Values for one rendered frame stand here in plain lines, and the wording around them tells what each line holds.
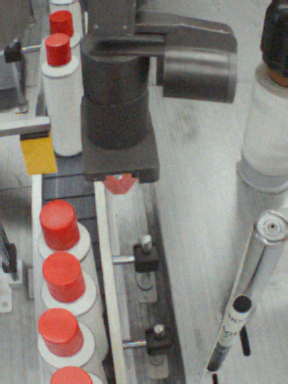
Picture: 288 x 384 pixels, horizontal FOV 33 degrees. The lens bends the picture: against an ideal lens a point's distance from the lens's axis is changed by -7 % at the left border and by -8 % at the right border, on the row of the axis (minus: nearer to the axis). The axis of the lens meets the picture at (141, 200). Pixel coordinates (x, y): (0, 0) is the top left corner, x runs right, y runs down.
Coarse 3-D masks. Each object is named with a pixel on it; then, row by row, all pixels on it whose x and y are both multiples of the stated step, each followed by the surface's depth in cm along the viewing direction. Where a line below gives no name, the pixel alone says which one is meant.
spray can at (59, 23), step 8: (56, 16) 63; (64, 16) 63; (72, 16) 63; (56, 24) 62; (64, 24) 63; (72, 24) 64; (56, 32) 64; (64, 32) 64; (72, 32) 65; (72, 40) 65; (80, 40) 66; (72, 48) 66; (80, 64) 69; (80, 72) 70
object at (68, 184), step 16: (64, 160) 74; (80, 160) 74; (48, 176) 72; (64, 176) 72; (80, 176) 72; (48, 192) 70; (64, 192) 70; (80, 192) 70; (80, 208) 69; (96, 224) 67; (96, 240) 66; (96, 256) 65; (96, 272) 63; (112, 352) 57; (112, 368) 55
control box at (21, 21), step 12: (0, 0) 23; (12, 0) 24; (24, 0) 25; (0, 12) 23; (12, 12) 24; (24, 12) 25; (0, 24) 24; (12, 24) 25; (24, 24) 26; (0, 36) 24; (12, 36) 25; (0, 48) 25
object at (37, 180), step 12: (48, 0) 88; (48, 12) 86; (48, 24) 83; (36, 108) 69; (36, 180) 61; (36, 192) 60; (36, 204) 59; (36, 216) 58; (36, 228) 57; (36, 240) 56; (36, 252) 55; (36, 264) 54; (36, 276) 53; (36, 288) 53; (36, 300) 52; (36, 312) 51; (48, 372) 47
